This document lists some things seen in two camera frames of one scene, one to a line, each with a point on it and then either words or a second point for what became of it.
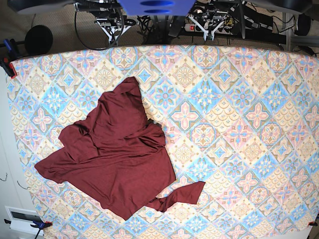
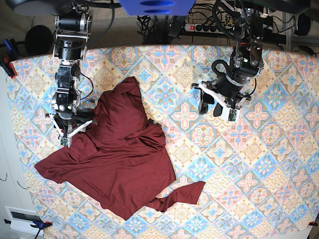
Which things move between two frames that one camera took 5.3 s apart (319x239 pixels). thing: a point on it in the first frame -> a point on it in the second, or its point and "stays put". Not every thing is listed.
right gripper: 208,20 -> 227,91
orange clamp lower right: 312,223 stays put
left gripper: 114,23 -> 69,120
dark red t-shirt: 119,155 stays put
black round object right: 304,25 stays put
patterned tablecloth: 244,120 stays put
